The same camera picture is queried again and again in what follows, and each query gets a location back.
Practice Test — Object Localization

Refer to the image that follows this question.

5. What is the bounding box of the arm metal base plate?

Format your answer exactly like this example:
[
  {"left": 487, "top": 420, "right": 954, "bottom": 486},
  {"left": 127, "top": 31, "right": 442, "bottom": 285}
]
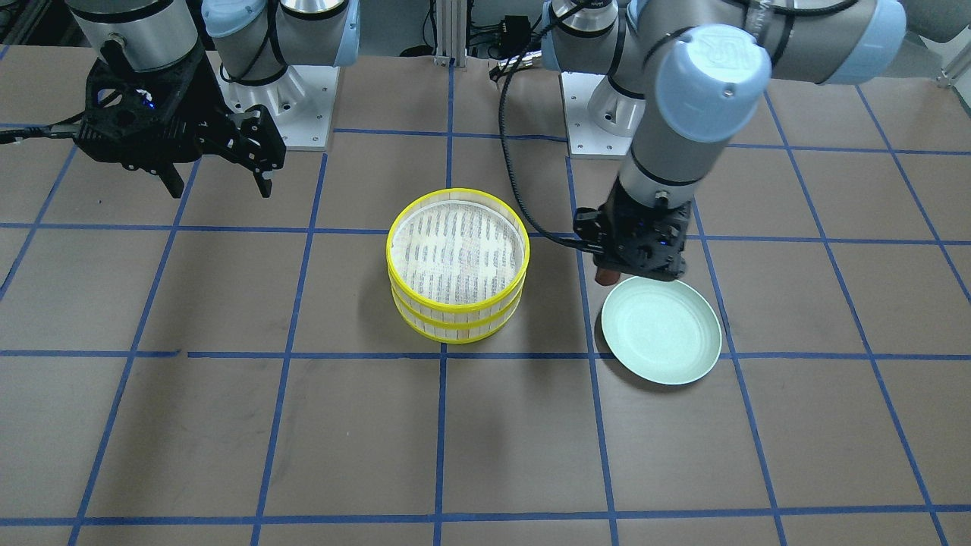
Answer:
[
  {"left": 561, "top": 72, "right": 645, "bottom": 160},
  {"left": 216, "top": 65, "right": 342, "bottom": 152}
]

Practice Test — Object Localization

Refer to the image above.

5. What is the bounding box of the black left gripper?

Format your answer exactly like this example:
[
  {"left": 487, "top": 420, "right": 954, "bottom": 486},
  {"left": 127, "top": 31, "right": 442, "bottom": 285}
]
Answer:
[{"left": 573, "top": 182, "right": 693, "bottom": 282}]

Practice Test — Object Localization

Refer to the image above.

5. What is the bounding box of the yellow bamboo steamer layer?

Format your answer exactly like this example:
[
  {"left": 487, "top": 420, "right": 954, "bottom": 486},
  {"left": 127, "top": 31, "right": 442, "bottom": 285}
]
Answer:
[
  {"left": 391, "top": 289, "right": 523, "bottom": 344},
  {"left": 385, "top": 189, "right": 531, "bottom": 315}
]

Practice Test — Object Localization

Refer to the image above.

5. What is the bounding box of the light green plate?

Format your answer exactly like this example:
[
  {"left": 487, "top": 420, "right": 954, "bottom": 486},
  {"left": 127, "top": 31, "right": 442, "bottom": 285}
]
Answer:
[{"left": 600, "top": 277, "right": 724, "bottom": 386}]

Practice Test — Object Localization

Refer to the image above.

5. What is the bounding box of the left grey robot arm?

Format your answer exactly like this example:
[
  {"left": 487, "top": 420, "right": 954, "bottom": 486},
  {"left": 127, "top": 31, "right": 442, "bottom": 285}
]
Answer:
[{"left": 540, "top": 1, "right": 907, "bottom": 286}]

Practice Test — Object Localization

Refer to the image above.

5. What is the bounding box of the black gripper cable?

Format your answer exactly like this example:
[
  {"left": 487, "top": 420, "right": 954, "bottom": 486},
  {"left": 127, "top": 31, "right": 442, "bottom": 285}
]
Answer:
[
  {"left": 497, "top": 30, "right": 608, "bottom": 251},
  {"left": 0, "top": 110, "right": 84, "bottom": 146}
]

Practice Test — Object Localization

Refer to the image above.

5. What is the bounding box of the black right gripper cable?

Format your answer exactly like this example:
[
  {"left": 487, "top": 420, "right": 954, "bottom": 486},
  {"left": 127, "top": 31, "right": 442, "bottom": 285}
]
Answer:
[{"left": 0, "top": 110, "right": 84, "bottom": 146}]

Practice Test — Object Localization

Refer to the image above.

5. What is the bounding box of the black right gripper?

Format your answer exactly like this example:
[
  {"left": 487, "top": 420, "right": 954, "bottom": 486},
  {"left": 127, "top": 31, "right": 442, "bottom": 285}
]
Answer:
[{"left": 75, "top": 39, "right": 287, "bottom": 199}]

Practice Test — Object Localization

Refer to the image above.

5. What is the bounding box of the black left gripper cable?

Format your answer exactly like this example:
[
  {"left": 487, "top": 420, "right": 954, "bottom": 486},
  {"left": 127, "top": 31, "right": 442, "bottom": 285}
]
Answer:
[{"left": 497, "top": 30, "right": 608, "bottom": 251}]

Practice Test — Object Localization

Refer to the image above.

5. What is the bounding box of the brown bun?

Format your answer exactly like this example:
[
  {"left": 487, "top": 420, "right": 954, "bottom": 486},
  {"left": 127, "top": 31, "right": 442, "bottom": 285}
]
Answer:
[{"left": 594, "top": 266, "right": 621, "bottom": 287}]

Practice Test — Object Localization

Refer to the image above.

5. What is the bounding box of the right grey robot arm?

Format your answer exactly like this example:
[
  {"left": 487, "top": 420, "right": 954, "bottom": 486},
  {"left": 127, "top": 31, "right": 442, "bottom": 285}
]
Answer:
[{"left": 68, "top": 1, "right": 360, "bottom": 199}]

